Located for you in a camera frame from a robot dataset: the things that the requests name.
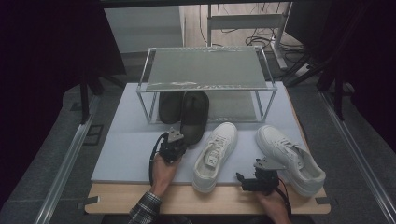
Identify pale grey table mat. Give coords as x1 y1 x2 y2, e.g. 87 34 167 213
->
91 81 307 185

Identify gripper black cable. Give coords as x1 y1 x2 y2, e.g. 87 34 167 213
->
148 133 167 188
275 180 293 218

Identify black tripod stand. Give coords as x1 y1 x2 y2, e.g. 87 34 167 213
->
282 50 347 122

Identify white sneaker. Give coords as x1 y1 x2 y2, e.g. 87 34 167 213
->
191 121 239 194
255 124 327 199

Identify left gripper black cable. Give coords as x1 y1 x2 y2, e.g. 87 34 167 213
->
148 133 167 188

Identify person's left hand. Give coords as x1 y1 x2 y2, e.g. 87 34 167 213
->
150 153 181 195

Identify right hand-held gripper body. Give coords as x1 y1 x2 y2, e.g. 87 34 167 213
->
246 157 287 195

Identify white metal desk frame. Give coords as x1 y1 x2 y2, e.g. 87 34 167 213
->
206 1 293 71

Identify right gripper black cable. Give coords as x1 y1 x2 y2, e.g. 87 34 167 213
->
275 180 293 218

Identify metal mesh shoe rack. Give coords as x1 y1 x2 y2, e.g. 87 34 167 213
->
135 46 278 125

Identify black stand legs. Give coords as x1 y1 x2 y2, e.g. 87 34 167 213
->
78 69 127 125

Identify silver metal floor rail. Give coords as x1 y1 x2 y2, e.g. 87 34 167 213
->
34 94 101 224
319 91 396 224

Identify person's right hand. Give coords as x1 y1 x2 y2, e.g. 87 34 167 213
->
256 186 293 222

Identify bundle of black floor cables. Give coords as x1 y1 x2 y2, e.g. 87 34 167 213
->
244 29 305 55

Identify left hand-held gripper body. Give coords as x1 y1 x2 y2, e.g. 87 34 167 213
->
158 127 188 164

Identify black slipper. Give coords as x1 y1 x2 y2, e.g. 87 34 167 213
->
180 91 210 146
158 91 185 125

